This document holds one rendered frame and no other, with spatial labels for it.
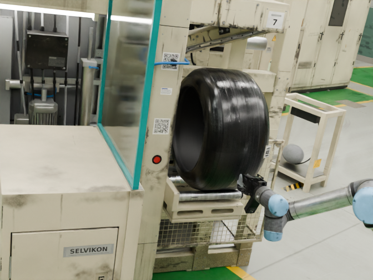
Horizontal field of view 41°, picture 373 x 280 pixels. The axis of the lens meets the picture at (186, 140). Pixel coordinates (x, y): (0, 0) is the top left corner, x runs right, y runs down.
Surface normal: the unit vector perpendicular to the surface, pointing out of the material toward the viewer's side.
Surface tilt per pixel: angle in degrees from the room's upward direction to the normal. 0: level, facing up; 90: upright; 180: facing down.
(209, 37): 90
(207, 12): 90
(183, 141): 55
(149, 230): 90
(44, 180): 0
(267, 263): 0
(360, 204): 84
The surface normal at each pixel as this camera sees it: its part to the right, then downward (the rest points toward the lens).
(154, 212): 0.34, 0.37
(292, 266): 0.15, -0.93
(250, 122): 0.37, -0.10
